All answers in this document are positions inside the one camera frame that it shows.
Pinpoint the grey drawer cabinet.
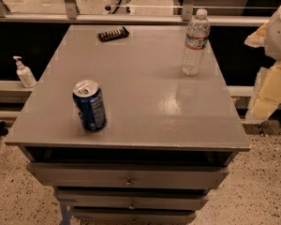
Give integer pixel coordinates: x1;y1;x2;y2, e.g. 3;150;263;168
7;25;249;225

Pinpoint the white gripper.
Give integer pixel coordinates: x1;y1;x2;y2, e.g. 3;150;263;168
244;6;281;123

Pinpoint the blue soda can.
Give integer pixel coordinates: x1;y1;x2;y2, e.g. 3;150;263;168
72;80;107;132

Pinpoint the clear plastic water bottle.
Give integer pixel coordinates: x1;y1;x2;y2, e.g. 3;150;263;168
181;8;210;76

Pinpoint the metal window railing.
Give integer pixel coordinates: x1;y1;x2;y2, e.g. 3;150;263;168
0;0;281;24

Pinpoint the white pump dispenser bottle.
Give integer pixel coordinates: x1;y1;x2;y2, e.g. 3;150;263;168
13;55;37;88

